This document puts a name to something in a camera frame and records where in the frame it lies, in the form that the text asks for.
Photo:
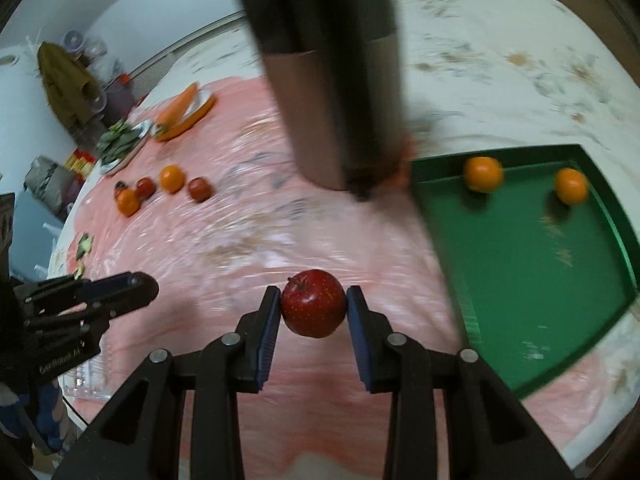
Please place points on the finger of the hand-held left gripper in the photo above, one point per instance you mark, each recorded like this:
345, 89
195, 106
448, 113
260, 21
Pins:
60, 345
115, 290

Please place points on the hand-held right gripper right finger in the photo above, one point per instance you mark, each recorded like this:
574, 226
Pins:
359, 345

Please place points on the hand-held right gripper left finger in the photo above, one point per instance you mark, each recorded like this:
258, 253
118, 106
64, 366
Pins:
269, 345

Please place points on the red apple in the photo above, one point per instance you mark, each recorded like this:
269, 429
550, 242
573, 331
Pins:
313, 305

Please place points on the orange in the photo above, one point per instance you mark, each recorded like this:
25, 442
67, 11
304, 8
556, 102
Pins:
172, 178
571, 186
483, 174
127, 201

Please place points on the small red fruit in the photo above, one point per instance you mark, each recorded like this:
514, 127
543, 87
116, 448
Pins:
145, 187
200, 189

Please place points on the green tray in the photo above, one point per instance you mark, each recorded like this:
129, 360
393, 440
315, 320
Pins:
525, 270

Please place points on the clear plastic crate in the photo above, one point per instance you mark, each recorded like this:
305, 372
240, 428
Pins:
90, 380

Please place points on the green vegetable scrap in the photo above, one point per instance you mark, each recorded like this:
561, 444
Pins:
85, 245

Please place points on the grey bag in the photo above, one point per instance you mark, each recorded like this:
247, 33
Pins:
47, 180

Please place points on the red and yellow boxes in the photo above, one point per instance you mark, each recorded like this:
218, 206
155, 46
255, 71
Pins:
80, 164

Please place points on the green leafy vegetables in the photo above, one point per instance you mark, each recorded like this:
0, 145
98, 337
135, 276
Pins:
117, 140

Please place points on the purple container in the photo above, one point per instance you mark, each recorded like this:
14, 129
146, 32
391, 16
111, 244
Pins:
117, 97

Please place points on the orange rimmed white plate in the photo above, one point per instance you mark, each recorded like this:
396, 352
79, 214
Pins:
197, 116

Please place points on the carrot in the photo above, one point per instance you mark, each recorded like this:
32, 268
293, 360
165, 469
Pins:
177, 105

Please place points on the mustard hanging coat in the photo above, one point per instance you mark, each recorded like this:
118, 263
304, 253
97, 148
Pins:
65, 80

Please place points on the tall dark cylinder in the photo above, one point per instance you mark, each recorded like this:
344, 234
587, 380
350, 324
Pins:
335, 85

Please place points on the white floral blanket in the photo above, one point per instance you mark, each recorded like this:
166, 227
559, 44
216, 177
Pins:
500, 60

